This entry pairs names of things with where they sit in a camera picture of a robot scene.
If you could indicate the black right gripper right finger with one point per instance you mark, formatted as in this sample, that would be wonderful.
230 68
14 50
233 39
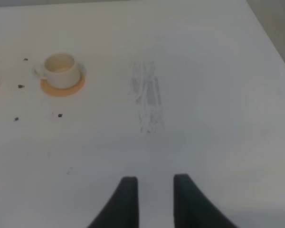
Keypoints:
192 209

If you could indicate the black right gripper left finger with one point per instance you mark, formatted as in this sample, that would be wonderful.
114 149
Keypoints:
122 209

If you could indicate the orange right cup coaster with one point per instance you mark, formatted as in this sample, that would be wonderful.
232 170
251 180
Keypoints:
56 92

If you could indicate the white right teacup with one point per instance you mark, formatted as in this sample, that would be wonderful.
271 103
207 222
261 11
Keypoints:
60 70

